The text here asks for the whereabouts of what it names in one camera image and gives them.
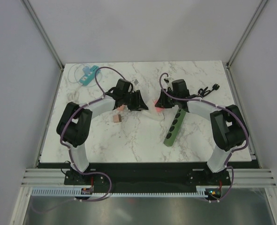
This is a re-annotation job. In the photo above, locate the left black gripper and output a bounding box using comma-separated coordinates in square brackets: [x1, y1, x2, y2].
[123, 90, 148, 112]

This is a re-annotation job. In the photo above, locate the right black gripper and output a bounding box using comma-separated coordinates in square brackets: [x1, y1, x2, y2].
[156, 89, 180, 108]

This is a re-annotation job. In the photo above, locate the red plug adapter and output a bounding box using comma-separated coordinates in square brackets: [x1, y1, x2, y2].
[153, 99, 164, 113]

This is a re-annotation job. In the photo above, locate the orange plug adapter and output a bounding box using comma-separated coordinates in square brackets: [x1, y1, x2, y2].
[117, 105, 125, 111]

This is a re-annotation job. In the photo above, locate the white triangular socket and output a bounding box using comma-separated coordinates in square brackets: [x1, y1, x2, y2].
[142, 99, 164, 121]

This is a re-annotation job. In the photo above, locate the green power strip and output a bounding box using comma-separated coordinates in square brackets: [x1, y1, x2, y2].
[164, 109, 186, 147]

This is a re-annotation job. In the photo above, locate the beige plug adapter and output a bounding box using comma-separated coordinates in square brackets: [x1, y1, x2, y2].
[112, 114, 122, 123]

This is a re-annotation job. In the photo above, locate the black power cord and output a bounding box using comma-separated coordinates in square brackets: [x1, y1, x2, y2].
[197, 83, 221, 97]

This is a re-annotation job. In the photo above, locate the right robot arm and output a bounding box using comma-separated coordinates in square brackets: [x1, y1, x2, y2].
[156, 78, 249, 185]

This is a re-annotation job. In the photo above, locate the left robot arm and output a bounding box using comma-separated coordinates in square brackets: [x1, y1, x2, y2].
[56, 79, 149, 184]

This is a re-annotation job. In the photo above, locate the light blue plug adapter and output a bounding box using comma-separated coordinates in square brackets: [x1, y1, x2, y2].
[82, 66, 90, 74]

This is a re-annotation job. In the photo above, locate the teal power strip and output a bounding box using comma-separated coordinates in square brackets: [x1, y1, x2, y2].
[79, 65, 99, 86]

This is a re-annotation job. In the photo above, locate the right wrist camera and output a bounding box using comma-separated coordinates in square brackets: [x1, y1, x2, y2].
[164, 76, 173, 83]

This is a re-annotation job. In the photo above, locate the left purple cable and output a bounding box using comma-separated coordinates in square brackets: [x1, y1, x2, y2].
[31, 67, 132, 214]

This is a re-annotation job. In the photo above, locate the white coiled cable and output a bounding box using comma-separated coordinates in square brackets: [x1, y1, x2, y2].
[67, 90, 81, 100]

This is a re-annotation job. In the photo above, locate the thin light blue cable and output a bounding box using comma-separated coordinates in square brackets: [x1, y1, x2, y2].
[68, 63, 103, 89]

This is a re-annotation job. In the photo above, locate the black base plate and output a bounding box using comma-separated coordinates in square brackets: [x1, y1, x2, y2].
[63, 161, 230, 187]

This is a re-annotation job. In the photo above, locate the white slotted cable duct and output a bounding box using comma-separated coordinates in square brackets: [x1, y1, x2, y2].
[31, 186, 221, 197]

